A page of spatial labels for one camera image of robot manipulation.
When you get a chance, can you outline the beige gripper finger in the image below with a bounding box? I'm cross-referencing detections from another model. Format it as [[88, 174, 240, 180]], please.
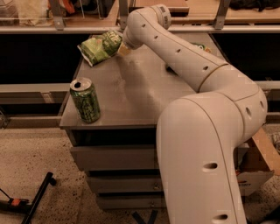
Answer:
[[117, 43, 131, 57]]

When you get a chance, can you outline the green jalapeno chip bag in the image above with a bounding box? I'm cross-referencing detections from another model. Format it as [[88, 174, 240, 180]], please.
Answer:
[[78, 30, 123, 67]]

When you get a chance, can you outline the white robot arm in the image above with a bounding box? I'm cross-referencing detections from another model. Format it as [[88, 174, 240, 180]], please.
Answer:
[[122, 4, 268, 224]]

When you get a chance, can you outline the green soda can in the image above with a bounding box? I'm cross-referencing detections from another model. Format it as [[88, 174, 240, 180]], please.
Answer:
[[70, 77, 101, 123]]

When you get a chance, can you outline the green snack pouch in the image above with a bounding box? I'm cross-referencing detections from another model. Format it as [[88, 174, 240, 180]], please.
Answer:
[[191, 43, 212, 53]]

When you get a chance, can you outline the grey drawer cabinet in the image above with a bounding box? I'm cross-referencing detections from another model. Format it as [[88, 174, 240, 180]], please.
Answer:
[[59, 32, 223, 211]]

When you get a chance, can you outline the top grey drawer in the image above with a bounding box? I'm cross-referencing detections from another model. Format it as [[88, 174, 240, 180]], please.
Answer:
[[70, 145, 158, 171]]

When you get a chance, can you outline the grey drawer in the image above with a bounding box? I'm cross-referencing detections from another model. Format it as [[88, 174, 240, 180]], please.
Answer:
[[87, 176, 163, 193], [70, 145, 158, 171], [96, 195, 166, 210]]

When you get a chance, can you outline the middle grey drawer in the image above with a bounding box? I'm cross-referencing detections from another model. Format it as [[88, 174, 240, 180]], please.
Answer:
[[87, 176, 163, 193]]

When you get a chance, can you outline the black stand leg left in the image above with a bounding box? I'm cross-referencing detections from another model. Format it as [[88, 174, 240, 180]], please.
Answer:
[[21, 172, 57, 224]]

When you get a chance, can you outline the bottom grey drawer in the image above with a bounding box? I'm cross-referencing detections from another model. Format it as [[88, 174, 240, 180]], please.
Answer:
[[96, 195, 166, 210]]

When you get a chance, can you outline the cardboard box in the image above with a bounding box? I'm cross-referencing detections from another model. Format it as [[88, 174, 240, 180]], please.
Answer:
[[234, 128, 280, 196]]

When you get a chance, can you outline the orange black tool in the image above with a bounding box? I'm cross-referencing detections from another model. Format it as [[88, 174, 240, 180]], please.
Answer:
[[0, 188, 30, 214]]

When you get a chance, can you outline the metal shelf rail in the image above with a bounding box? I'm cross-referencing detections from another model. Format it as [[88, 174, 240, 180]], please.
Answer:
[[0, 25, 280, 34]]

